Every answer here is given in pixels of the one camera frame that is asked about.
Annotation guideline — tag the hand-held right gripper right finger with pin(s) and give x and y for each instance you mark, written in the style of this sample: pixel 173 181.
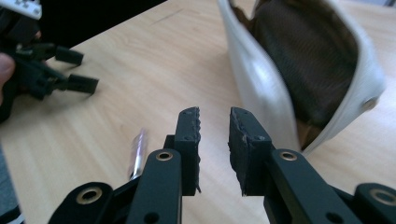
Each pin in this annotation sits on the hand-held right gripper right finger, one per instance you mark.
pixel 249 149

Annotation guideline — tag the silver ballpoint pen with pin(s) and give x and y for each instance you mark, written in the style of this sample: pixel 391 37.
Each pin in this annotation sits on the silver ballpoint pen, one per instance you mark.
pixel 138 152

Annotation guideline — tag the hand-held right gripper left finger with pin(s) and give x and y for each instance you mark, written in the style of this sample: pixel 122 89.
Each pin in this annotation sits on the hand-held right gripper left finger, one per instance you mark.
pixel 186 149

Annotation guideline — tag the white pouch with brown lining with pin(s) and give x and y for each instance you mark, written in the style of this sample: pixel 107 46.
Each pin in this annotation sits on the white pouch with brown lining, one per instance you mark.
pixel 305 62

